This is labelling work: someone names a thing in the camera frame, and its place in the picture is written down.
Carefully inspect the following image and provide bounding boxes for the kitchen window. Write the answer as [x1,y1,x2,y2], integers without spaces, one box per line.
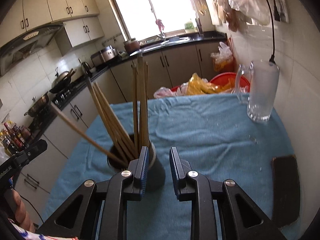
[110,0,197,41]

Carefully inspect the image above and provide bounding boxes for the person's left hand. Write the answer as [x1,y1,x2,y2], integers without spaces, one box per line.
[12,190,35,233]

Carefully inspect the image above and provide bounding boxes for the sauce bottle red label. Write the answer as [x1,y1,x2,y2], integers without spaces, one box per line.
[3,122,23,151]

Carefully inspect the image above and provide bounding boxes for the black smartphone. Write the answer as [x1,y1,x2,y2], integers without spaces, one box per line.
[271,155,300,228]

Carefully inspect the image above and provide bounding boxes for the steel pot on stove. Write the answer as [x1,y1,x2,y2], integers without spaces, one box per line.
[24,93,49,118]

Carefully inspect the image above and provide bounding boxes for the blue table cloth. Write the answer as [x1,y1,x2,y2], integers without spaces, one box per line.
[42,94,293,239]

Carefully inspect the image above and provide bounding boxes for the dark utensil holder cup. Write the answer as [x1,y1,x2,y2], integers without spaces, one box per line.
[107,141,165,192]

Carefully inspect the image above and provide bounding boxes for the black wok with lid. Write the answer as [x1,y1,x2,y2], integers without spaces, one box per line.
[49,67,76,94]

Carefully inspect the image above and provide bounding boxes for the steel range hood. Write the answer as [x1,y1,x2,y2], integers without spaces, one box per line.
[1,23,65,76]

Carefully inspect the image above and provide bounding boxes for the black kettle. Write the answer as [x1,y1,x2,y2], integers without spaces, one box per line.
[80,61,93,78]

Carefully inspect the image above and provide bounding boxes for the red plastic basin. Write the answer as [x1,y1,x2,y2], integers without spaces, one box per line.
[170,72,236,95]

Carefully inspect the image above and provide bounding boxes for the yellow plastic bag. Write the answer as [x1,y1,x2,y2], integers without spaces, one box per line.
[186,73,235,95]

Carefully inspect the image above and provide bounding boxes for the clear glass mug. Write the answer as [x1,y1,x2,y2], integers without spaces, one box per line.
[235,60,280,122]

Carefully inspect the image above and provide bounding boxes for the silver rice cooker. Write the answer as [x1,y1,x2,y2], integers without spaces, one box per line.
[91,46,118,66]

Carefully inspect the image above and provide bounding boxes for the bag on floor corner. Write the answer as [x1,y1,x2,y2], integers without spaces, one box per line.
[210,42,235,73]

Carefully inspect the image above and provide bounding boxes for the brown clay pot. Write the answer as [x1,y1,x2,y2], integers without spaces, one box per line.
[124,38,140,54]

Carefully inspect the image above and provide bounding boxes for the hanging plastic bags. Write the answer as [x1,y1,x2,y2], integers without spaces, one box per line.
[216,0,271,32]

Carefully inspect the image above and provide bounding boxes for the black power cable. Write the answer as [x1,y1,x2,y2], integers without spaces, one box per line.
[256,0,277,65]

